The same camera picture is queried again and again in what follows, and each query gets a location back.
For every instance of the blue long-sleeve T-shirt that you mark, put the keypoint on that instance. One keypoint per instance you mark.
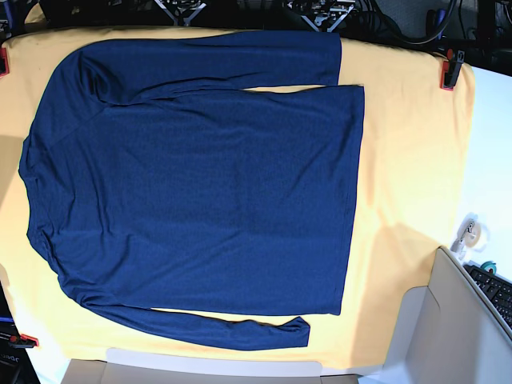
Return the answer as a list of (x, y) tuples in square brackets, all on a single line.
[(199, 189)]

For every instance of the aluminium arm base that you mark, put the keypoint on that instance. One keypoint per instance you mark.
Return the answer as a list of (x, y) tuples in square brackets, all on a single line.
[(181, 12), (321, 15)]

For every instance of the clear tape roll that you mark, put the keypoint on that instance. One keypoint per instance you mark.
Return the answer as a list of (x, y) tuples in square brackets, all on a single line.
[(471, 235)]

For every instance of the red clamp top right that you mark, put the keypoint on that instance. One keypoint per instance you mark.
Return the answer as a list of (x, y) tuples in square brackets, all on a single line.
[(451, 68)]

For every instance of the red clamp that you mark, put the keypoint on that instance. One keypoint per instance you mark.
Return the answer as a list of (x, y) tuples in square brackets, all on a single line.
[(4, 65), (22, 341), (451, 68)]

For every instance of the cardboard box right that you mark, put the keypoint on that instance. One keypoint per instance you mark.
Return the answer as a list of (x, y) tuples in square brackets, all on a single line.
[(448, 332)]

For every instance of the teal tape roll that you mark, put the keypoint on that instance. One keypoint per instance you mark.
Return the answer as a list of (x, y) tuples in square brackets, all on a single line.
[(489, 267)]

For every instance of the black keyboard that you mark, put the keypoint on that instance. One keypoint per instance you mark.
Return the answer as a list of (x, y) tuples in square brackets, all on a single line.
[(496, 289)]

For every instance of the red clamp bottom left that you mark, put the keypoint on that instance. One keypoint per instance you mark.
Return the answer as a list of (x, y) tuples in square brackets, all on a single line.
[(22, 341)]

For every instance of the red clamp top left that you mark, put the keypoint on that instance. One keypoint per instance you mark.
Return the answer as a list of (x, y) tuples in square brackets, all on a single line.
[(4, 65)]

